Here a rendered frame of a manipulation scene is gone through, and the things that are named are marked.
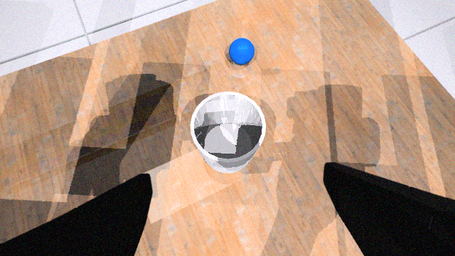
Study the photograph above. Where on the white cup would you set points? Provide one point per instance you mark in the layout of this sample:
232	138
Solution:
228	128

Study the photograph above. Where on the blue ball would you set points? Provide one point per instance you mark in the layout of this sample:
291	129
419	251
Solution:
241	51

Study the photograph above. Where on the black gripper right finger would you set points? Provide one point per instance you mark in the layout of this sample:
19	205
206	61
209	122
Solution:
388	218

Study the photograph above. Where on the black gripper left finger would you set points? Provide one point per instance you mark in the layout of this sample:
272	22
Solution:
108	225

